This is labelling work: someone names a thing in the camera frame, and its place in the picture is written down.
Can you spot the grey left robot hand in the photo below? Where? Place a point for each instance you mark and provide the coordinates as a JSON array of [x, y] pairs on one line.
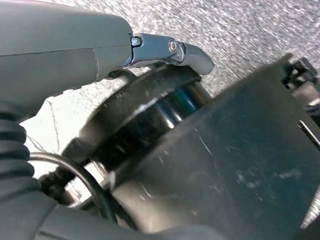
[[50, 49]]

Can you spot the black robot leg actuator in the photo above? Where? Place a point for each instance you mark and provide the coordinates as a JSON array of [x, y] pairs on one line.
[[140, 109]]

